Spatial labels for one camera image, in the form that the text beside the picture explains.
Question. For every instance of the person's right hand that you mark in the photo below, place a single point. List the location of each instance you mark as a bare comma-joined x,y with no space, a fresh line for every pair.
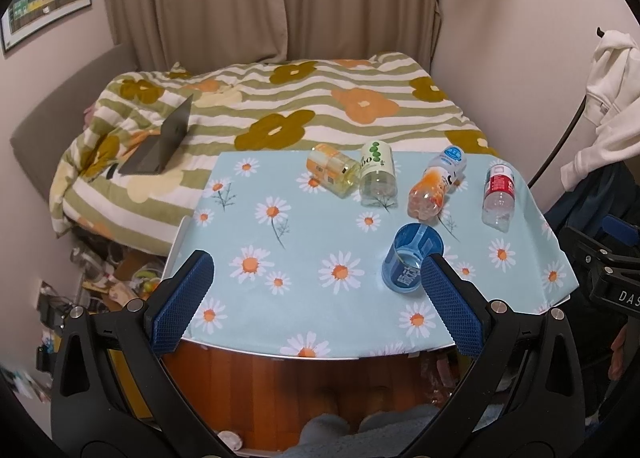
620,353

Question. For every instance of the dark hanging clothing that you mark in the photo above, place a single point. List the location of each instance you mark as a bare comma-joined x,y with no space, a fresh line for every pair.
590,203

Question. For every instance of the blue translucent cup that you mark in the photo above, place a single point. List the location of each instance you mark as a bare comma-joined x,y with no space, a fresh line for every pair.
412,258

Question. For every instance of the orange drink plastic bottle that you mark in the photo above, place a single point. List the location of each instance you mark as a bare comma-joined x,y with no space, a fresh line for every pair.
434,188

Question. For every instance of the person's grey trousered legs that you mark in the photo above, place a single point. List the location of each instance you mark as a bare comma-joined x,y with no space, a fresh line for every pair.
370,430

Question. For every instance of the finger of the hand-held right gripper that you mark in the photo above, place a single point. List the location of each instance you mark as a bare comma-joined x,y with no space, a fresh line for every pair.
619,226

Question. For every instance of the grey bed headboard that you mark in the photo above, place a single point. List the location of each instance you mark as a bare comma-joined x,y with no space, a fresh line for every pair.
55,113

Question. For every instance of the green dotted label bottle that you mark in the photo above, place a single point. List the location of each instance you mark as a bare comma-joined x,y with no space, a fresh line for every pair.
378,173

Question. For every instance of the black curved rack pole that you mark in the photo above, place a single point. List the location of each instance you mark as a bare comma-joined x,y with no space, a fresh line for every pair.
560,148

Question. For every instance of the white hoodie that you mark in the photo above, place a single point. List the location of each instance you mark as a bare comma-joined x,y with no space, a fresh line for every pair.
612,103

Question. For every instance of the dark grey laptop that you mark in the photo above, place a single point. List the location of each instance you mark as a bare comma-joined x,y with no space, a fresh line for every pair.
157,150

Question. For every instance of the yellow drink plastic bottle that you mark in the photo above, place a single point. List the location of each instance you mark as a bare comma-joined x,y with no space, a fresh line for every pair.
332,169

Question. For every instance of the red label plastic bottle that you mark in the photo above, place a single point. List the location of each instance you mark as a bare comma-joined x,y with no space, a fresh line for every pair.
499,195

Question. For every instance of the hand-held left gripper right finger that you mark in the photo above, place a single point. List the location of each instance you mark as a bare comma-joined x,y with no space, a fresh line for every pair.
450,303

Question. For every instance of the daisy print blue tablecloth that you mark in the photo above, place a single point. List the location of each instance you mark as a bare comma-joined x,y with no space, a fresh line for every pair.
310,238

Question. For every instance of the striped floral blanket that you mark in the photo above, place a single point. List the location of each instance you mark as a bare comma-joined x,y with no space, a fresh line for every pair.
320,103

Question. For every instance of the floor clutter pile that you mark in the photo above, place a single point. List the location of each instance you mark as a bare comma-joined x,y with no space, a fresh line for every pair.
110,278

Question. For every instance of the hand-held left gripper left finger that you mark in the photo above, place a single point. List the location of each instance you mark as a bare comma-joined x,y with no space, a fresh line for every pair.
182,303

